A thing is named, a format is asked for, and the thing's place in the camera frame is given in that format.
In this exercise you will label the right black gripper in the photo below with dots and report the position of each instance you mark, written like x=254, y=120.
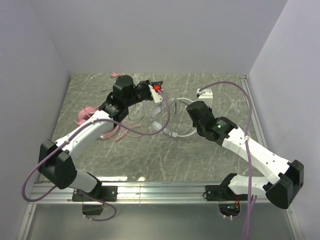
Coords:
x=196, y=110

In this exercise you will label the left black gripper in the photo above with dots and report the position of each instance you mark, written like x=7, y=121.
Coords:
x=144, y=88

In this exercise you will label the white headset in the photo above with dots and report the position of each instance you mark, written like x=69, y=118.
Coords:
x=176, y=106

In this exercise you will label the pink headset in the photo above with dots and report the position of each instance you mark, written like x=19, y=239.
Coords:
x=112, y=111

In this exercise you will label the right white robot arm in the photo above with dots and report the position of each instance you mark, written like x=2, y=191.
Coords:
x=281, y=179

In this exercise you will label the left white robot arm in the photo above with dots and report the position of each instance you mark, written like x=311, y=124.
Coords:
x=56, y=159

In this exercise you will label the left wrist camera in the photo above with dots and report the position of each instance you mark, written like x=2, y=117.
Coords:
x=156, y=91

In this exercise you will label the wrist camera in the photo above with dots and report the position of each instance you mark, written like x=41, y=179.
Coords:
x=156, y=91
x=206, y=96

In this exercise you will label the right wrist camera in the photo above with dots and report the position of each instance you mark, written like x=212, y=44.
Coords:
x=206, y=96

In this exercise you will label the right side aluminium rail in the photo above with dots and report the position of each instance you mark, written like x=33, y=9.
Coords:
x=257, y=134

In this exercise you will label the aluminium rail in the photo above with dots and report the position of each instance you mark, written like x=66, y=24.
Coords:
x=140, y=192
x=257, y=134

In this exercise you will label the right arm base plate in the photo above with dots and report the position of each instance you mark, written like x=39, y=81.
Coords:
x=222, y=193

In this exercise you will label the front aluminium rail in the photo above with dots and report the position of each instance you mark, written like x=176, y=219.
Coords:
x=140, y=192

